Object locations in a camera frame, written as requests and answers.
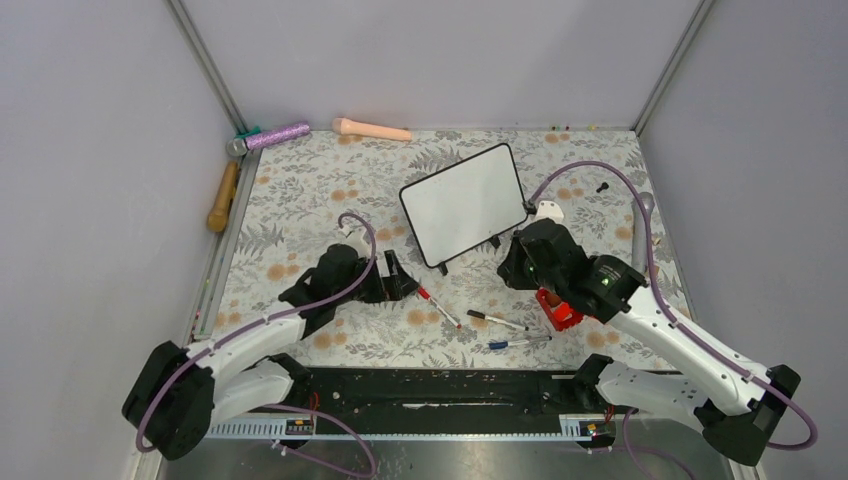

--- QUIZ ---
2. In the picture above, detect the whiteboard wire stand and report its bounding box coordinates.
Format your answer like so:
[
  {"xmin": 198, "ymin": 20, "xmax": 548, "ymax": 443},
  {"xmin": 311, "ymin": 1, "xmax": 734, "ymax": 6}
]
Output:
[{"xmin": 436, "ymin": 236, "xmax": 502, "ymax": 276}]

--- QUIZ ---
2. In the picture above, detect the blue marker pen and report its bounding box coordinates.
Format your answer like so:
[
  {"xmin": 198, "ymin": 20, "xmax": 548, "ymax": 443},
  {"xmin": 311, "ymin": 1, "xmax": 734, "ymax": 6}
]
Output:
[{"xmin": 488, "ymin": 335, "xmax": 552, "ymax": 351}]

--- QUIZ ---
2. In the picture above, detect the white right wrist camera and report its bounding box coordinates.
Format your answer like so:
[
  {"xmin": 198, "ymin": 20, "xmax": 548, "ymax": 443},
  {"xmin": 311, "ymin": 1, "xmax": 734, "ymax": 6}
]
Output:
[{"xmin": 533, "ymin": 200, "xmax": 564, "ymax": 224}]

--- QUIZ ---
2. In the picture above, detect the silver microphone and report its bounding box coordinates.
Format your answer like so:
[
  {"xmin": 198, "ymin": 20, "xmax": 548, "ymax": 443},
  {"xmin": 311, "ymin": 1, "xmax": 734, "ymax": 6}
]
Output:
[{"xmin": 631, "ymin": 192, "xmax": 655, "ymax": 275}]

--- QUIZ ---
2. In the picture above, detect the pink microphone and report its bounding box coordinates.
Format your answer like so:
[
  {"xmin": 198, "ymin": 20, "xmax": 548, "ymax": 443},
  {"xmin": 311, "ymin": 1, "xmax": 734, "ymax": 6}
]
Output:
[{"xmin": 332, "ymin": 117, "xmax": 412, "ymax": 142}]

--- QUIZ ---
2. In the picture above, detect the red marker pen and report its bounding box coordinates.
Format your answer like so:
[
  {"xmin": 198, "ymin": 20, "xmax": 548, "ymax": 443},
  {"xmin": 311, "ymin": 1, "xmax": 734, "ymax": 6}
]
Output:
[{"xmin": 417, "ymin": 286, "xmax": 462, "ymax": 330}]

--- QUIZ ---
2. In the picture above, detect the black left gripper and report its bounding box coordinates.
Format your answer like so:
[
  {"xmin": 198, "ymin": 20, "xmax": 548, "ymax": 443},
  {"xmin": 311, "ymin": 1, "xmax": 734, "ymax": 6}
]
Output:
[{"xmin": 334, "ymin": 249, "xmax": 418, "ymax": 305}]

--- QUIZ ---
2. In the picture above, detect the gold microphone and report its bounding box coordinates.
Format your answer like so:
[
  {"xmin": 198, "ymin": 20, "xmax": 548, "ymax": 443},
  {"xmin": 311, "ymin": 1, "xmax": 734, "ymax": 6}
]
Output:
[{"xmin": 206, "ymin": 161, "xmax": 240, "ymax": 233}]

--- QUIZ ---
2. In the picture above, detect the purple glitter microphone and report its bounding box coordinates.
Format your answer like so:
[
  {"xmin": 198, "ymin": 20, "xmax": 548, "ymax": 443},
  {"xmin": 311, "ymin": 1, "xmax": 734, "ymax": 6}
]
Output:
[{"xmin": 225, "ymin": 122, "xmax": 311, "ymax": 157}]

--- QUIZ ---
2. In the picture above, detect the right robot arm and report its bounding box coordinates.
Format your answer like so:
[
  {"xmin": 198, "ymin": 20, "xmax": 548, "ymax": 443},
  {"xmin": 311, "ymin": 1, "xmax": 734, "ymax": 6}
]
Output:
[{"xmin": 497, "ymin": 219, "xmax": 801, "ymax": 466}]

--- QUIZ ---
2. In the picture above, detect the red plastic box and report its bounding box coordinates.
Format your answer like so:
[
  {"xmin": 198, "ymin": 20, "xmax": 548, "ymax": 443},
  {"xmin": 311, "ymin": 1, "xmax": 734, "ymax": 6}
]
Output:
[{"xmin": 535, "ymin": 288, "xmax": 584, "ymax": 332}]

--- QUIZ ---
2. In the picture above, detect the black marker pen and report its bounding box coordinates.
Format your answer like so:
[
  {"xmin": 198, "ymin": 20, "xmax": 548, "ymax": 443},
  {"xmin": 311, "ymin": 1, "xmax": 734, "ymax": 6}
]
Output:
[{"xmin": 466, "ymin": 309, "xmax": 529, "ymax": 332}]

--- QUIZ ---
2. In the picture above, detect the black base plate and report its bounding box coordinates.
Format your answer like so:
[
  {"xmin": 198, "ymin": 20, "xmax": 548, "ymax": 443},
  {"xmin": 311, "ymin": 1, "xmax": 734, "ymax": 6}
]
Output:
[{"xmin": 246, "ymin": 366, "xmax": 641, "ymax": 439}]

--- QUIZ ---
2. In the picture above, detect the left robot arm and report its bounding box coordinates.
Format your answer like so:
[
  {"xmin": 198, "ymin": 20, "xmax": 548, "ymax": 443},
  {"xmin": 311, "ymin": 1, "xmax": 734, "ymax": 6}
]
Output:
[{"xmin": 121, "ymin": 244, "xmax": 420, "ymax": 460}]

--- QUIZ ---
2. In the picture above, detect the white whiteboard black frame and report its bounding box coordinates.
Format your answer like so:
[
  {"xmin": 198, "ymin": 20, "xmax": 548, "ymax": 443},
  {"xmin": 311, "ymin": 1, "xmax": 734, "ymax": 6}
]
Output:
[{"xmin": 399, "ymin": 143, "xmax": 528, "ymax": 269}]

